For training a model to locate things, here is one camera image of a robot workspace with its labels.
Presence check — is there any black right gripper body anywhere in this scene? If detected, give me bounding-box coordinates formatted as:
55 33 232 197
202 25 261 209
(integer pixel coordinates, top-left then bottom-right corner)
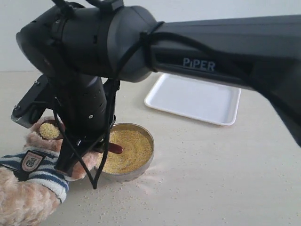
55 75 120 176

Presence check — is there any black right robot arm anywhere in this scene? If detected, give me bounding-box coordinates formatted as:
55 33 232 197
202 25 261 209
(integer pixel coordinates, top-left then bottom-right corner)
16 0 301 176

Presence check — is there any white rectangular foam tray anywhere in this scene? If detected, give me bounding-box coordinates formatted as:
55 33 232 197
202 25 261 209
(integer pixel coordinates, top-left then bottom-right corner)
144 73 241 126

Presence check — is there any steel bowl of yellow grain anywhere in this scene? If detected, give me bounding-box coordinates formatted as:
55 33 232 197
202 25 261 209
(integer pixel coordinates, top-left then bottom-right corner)
101 123 155 183

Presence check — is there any black flat ribbon cable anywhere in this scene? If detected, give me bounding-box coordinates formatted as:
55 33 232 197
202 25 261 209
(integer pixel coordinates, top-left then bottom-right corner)
51 0 125 15

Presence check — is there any tan plush teddy bear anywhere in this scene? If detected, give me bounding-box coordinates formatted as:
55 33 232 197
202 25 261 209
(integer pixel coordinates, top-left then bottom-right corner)
0 116 86 226

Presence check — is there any dark brown wooden spoon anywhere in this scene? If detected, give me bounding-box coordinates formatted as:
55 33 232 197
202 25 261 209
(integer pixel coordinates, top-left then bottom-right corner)
38 120 123 154

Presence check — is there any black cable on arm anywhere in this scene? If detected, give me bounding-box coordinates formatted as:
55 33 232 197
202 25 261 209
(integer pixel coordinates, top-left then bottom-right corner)
52 21 301 190

